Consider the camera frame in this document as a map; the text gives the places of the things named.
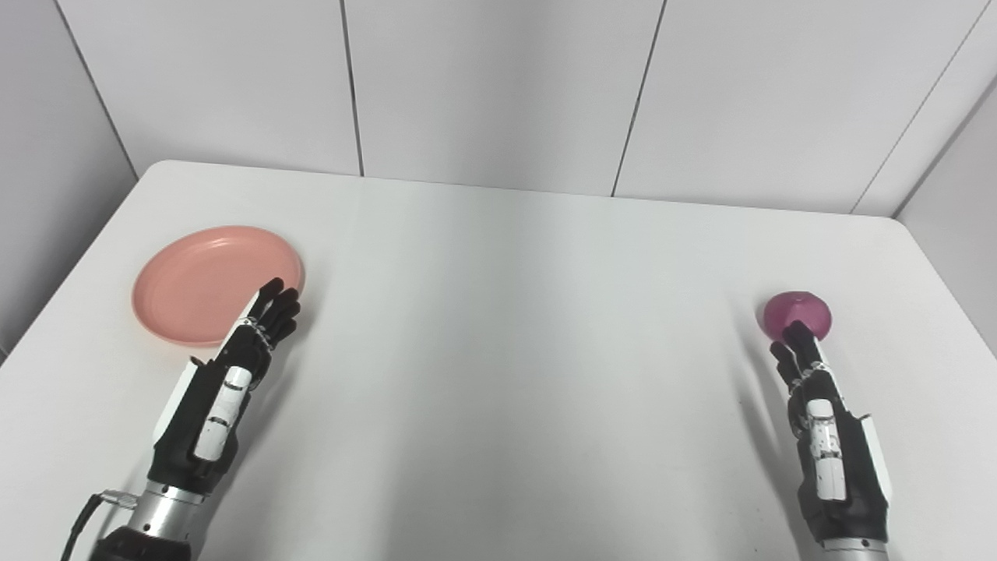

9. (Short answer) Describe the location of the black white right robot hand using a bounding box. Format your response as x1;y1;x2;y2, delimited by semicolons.
769;319;893;546

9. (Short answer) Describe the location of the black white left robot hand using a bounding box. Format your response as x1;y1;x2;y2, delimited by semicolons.
146;277;302;496

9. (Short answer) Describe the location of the pink round plate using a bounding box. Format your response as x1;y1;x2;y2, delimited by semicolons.
132;226;305;348

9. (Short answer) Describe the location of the purple red onion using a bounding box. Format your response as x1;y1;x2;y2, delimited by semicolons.
762;291;833;342

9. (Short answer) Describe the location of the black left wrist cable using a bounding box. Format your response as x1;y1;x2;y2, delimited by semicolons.
60;489;139;561

